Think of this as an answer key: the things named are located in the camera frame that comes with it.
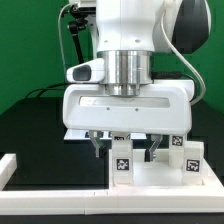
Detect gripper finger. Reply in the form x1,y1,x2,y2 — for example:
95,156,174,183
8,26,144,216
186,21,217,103
144,134,163,162
89,130,104,158

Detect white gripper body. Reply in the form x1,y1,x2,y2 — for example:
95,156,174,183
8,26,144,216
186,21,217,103
63,59,194,135

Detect white square table top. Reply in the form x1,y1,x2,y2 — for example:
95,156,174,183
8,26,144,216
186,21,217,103
109,149,217,188

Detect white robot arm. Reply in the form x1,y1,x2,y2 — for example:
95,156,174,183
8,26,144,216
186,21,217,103
63,0,211,156

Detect white tag sheet with markers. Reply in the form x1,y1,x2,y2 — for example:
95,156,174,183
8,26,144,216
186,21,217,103
64,129,146,140

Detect white U-shaped obstacle fence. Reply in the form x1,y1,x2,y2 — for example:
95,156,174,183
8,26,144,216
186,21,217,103
0,154,224,215

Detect black cables at base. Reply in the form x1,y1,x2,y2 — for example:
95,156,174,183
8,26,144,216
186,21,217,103
24,81,71,99

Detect grey cable hanging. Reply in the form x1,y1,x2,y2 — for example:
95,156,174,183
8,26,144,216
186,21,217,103
57,3,72,98

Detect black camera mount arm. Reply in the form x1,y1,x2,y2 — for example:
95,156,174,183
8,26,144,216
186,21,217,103
67,18,90,64

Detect camera on top mount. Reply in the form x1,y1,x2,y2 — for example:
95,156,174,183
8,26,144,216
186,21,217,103
68,0,96,13

